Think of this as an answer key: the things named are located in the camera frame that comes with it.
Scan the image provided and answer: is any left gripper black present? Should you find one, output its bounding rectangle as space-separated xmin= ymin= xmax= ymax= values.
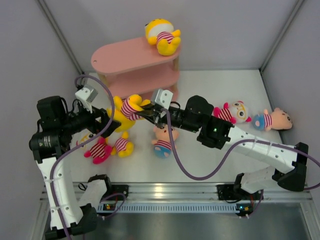
xmin=59 ymin=100 xmax=120 ymax=138

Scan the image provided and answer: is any yellow frog plush toy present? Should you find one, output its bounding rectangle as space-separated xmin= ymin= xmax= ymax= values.
xmin=144 ymin=18 xmax=181 ymax=56

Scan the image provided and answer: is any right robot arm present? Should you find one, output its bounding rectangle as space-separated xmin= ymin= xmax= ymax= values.
xmin=136 ymin=95 xmax=308 ymax=199

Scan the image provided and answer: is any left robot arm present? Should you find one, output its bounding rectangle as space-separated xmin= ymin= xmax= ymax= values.
xmin=29 ymin=96 xmax=121 ymax=240

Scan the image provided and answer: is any pink three-tier shelf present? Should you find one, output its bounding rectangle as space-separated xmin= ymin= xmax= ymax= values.
xmin=91 ymin=36 xmax=180 ymax=100

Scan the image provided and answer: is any white pink bear plush left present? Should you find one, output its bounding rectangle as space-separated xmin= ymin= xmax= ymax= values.
xmin=75 ymin=130 xmax=110 ymax=165

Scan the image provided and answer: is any white pink bear plush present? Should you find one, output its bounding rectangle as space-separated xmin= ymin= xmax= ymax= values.
xmin=75 ymin=130 xmax=110 ymax=165
xmin=212 ymin=100 xmax=252 ymax=124

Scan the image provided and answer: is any boy doll plush centre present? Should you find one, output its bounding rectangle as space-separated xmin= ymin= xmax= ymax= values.
xmin=151 ymin=125 xmax=173 ymax=159

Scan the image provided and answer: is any boy doll plush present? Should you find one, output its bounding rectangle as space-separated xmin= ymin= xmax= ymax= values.
xmin=151 ymin=125 xmax=173 ymax=159
xmin=252 ymin=107 xmax=293 ymax=132

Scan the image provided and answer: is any white pink bear plush right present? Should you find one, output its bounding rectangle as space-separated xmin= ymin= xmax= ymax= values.
xmin=212 ymin=100 xmax=252 ymax=124

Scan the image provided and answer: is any boy doll plush right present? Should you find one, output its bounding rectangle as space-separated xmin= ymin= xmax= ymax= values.
xmin=252 ymin=107 xmax=293 ymax=132

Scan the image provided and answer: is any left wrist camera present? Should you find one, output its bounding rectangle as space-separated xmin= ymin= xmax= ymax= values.
xmin=75 ymin=84 xmax=98 ymax=105

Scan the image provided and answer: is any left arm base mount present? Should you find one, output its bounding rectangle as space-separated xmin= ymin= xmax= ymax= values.
xmin=100 ymin=184 xmax=129 ymax=202

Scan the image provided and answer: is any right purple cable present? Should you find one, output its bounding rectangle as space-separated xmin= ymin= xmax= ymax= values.
xmin=160 ymin=107 xmax=320 ymax=221

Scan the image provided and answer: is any purple cable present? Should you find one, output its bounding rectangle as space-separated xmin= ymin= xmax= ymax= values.
xmin=160 ymin=107 xmax=320 ymax=221
xmin=49 ymin=74 xmax=126 ymax=239

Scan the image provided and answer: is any aluminium front rail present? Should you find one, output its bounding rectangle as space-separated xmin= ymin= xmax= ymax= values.
xmin=39 ymin=181 xmax=313 ymax=202

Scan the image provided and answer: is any white slotted cable duct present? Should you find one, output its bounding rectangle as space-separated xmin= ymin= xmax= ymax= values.
xmin=97 ymin=202 xmax=243 ymax=214

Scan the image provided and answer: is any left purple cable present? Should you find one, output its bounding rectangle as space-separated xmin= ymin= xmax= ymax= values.
xmin=49 ymin=74 xmax=126 ymax=239

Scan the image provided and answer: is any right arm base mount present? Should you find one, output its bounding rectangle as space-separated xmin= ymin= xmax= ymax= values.
xmin=216 ymin=184 xmax=262 ymax=203

